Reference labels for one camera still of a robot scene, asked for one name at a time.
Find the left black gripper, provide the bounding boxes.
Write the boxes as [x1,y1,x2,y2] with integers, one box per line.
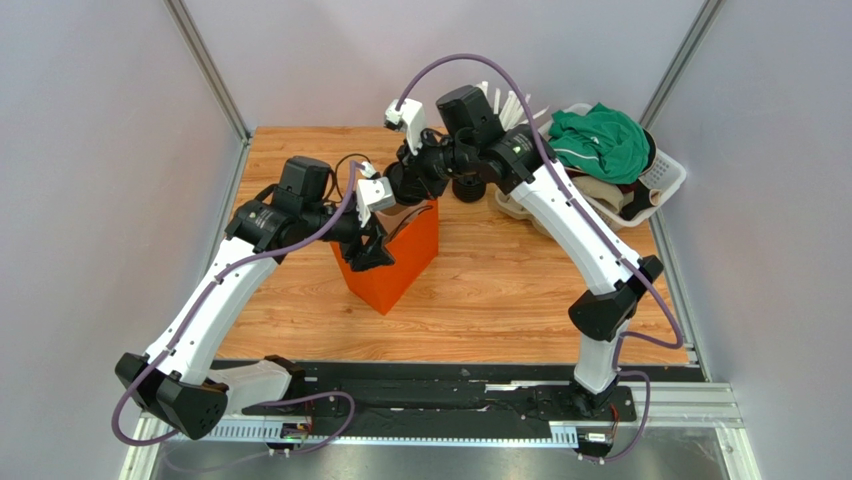
[302,200,396,273]

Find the black cup lid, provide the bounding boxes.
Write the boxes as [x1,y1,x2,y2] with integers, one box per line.
[384,162,429,207]

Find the orange paper bag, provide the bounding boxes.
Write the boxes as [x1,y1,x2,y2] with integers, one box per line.
[330,180,439,315]

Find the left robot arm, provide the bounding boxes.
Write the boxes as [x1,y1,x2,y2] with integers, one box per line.
[111,156,395,446]

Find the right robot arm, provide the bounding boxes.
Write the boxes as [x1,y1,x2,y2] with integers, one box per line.
[385,85,663,417]

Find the black lid stack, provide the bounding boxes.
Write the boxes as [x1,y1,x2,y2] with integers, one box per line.
[451,175,487,203]

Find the white wrapped straws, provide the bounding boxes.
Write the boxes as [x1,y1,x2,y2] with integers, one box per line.
[476,81,529,131]

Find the green cloth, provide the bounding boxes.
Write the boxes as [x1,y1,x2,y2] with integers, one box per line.
[548,103,651,184]

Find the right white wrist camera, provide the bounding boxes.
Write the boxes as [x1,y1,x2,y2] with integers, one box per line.
[384,99,428,155]

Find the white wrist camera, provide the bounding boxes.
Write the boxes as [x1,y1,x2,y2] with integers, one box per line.
[384,99,428,155]
[355,161,396,228]

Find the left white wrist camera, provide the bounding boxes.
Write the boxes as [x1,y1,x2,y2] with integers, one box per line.
[355,161,396,228]

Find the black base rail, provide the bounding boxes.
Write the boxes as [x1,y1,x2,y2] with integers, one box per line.
[212,359,707,441]

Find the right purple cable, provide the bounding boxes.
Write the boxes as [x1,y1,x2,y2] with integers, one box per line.
[395,53,686,464]

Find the purple cable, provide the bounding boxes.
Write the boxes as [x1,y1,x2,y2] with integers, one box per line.
[110,159,374,461]
[395,53,686,464]

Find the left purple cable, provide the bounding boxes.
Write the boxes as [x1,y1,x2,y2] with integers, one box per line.
[110,159,374,461]

